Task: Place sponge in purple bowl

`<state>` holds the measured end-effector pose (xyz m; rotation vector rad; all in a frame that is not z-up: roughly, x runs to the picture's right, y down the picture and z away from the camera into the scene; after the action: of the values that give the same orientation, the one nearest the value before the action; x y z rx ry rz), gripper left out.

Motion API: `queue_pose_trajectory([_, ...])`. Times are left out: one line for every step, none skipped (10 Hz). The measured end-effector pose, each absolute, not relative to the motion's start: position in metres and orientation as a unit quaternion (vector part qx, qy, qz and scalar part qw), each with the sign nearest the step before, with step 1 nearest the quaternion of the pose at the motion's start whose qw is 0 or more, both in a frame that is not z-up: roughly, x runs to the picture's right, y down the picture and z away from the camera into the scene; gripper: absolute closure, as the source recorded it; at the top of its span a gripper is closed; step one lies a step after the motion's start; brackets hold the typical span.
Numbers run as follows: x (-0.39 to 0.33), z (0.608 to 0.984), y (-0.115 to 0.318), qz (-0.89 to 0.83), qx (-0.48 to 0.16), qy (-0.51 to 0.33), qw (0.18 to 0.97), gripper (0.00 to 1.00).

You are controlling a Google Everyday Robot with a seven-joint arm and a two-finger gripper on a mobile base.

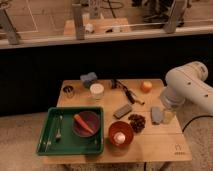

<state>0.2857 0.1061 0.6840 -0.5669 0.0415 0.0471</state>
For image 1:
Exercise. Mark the green plastic tray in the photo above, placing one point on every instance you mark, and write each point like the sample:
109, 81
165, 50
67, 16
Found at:
70, 143

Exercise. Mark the left grey metal post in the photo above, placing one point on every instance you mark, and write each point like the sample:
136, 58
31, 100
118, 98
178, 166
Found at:
8, 28

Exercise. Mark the grey rectangular block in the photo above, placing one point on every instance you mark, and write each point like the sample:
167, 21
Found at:
122, 111

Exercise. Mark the grey metal post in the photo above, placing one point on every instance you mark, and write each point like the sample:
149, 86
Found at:
8, 28
174, 16
78, 22

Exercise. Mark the red bowl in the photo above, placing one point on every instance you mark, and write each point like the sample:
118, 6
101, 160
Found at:
123, 127

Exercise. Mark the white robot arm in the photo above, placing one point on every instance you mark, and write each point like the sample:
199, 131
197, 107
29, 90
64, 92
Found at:
187, 82

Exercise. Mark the right grey metal post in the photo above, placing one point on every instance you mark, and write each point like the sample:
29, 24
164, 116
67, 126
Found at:
174, 16

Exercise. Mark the black handled tool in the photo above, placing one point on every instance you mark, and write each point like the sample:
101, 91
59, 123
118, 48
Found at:
129, 94

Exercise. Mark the middle grey metal post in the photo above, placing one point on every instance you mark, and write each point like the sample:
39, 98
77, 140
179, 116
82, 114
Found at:
78, 22

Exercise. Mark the white cup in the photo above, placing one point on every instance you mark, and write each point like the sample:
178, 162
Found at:
97, 91

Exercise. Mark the blue grey cloth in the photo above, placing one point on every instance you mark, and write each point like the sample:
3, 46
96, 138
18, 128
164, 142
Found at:
156, 115

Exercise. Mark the wooden background table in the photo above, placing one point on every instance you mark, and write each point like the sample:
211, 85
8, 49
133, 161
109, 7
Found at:
100, 26

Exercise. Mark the dark grape bunch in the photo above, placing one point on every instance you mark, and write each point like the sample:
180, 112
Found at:
137, 122

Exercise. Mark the orange carrot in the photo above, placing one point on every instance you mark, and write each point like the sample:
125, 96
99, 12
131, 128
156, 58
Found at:
84, 125

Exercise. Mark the purple bowl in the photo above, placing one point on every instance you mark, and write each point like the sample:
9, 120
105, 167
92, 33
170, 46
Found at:
93, 121

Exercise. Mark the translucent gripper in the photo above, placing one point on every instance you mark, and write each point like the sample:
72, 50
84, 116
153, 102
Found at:
169, 112

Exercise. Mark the small metal cup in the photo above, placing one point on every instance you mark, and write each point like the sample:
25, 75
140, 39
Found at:
69, 91

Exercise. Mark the white egg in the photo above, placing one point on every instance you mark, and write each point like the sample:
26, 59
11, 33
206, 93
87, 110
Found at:
119, 138

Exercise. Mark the orange fruit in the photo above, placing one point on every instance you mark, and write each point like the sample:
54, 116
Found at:
146, 86

